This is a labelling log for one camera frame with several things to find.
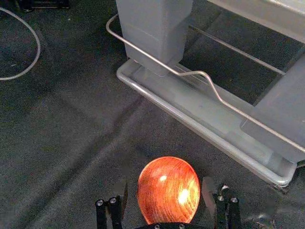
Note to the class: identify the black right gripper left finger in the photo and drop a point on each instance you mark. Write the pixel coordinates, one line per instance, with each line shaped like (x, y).
(114, 210)

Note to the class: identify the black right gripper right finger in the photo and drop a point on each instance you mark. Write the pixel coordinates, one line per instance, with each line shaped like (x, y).
(226, 210)

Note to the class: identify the red-brown wooden spoon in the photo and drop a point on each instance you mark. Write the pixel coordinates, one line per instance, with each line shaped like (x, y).
(169, 190)

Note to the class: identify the black table cloth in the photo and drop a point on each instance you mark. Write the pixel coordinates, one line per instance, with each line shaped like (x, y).
(71, 124)

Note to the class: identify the shallow plastic drip tray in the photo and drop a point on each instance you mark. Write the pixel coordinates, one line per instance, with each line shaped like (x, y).
(190, 100)

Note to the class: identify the rack with steel bars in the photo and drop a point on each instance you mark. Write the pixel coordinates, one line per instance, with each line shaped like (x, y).
(155, 35)

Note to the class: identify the dark object on cloth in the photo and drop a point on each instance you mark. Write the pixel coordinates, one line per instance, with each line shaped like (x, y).
(43, 4)

